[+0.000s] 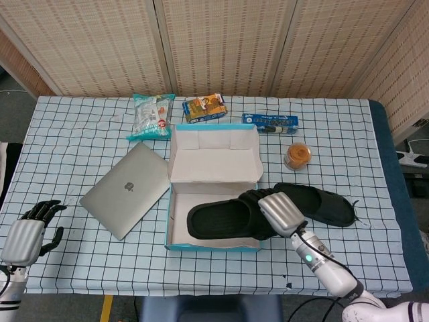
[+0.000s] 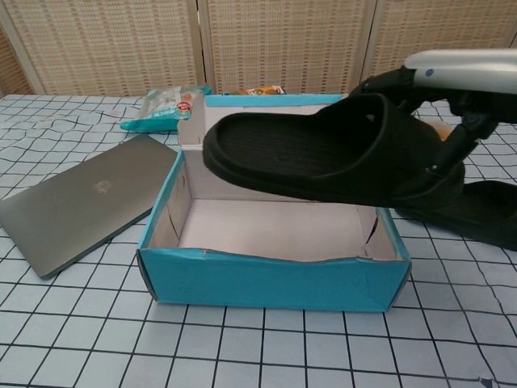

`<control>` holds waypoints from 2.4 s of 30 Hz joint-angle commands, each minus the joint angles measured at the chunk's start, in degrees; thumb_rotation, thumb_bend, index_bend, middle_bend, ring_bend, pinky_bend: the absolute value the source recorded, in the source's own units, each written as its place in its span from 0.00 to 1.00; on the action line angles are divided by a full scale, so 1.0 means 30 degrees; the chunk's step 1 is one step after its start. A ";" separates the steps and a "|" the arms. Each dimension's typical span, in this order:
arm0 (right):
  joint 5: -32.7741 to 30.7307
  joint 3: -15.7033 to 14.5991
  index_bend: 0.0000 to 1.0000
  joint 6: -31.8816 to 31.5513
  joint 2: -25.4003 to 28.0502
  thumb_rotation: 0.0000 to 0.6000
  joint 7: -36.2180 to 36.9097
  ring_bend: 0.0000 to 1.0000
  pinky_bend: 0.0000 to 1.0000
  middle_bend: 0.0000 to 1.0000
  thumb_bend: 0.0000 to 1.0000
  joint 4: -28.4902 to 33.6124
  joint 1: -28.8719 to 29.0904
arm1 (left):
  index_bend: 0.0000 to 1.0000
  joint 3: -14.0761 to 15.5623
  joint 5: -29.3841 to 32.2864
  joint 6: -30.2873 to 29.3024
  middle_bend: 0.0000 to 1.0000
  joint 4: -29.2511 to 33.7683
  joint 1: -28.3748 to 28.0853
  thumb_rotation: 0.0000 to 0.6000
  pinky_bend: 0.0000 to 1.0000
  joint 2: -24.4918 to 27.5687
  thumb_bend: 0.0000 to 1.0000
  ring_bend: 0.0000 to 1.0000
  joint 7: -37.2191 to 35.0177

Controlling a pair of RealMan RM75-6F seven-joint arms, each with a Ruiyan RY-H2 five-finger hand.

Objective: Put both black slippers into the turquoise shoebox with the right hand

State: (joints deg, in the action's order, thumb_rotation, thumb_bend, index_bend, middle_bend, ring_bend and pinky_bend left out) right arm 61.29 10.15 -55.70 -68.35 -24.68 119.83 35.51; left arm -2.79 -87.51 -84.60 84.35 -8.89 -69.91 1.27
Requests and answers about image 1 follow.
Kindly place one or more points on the white checkered tablecloth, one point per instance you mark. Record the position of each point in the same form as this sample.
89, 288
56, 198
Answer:
83, 261

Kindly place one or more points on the grey closed laptop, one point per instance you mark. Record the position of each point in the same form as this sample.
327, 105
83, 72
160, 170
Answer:
127, 191

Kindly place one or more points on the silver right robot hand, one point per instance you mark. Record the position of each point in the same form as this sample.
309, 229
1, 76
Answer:
281, 213

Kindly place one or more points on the black rubber slipper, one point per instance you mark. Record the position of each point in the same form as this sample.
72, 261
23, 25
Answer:
332, 208
218, 221

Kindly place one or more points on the orange blue snack packet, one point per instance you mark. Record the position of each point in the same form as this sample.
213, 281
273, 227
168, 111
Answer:
204, 109

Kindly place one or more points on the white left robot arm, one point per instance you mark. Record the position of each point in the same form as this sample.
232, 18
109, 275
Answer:
11, 292

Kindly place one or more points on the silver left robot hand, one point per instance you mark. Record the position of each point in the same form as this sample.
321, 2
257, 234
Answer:
21, 239

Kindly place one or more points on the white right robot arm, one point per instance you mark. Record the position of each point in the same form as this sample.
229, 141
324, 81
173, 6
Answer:
335, 278

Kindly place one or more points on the teal snack bag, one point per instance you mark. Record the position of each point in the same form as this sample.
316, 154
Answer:
151, 117

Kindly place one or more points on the blue cardboard shoe box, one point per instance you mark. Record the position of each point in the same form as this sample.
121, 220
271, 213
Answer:
214, 164

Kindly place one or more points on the blue grey chair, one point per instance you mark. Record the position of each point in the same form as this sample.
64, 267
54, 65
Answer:
207, 310

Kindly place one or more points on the bamboo folding screen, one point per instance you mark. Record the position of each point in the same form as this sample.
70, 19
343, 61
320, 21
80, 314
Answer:
218, 43

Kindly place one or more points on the blue seaweed roll pack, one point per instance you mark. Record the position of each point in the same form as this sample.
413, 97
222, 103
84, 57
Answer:
269, 122

